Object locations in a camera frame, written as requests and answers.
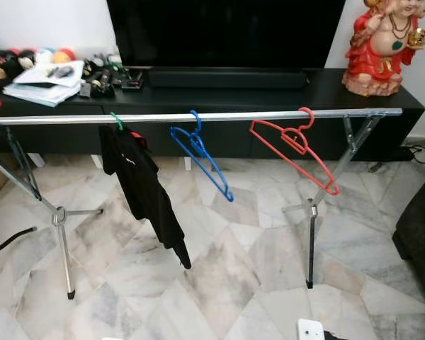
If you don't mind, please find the blue plastic hanger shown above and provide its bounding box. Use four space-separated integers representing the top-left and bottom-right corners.
169 110 236 203

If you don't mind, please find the red plastic hanger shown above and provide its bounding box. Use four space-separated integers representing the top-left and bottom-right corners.
249 106 341 197

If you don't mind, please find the green hanger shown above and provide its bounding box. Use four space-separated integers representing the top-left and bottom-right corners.
110 112 125 132

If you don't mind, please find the thin dark hanger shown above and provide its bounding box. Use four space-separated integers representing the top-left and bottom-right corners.
6 126 43 201

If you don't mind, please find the dark brown fabric sofa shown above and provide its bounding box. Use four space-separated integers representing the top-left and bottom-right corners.
393 170 425 316

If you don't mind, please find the red laughing Buddha statue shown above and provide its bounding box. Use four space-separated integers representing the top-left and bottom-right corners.
341 0 425 97

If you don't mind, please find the black television console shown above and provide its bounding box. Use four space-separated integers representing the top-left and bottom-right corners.
0 67 425 162

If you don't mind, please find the black soundbar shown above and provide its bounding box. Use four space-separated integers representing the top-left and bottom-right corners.
147 67 309 89

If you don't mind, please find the black flat screen television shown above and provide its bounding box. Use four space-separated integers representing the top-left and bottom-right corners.
106 0 346 69

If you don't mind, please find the silver metal clothes rack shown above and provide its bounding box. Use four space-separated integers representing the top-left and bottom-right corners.
0 108 404 300

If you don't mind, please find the black shirt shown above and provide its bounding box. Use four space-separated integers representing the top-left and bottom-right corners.
98 124 193 270

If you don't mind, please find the flat black box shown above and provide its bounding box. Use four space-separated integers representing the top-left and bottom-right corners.
120 71 146 91

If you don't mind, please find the orange ball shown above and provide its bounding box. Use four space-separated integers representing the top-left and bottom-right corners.
55 47 77 63

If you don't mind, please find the white paper stack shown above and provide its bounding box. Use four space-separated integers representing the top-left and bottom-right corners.
1 60 86 107

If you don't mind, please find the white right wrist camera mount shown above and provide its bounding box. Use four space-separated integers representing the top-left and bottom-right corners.
297 319 325 340

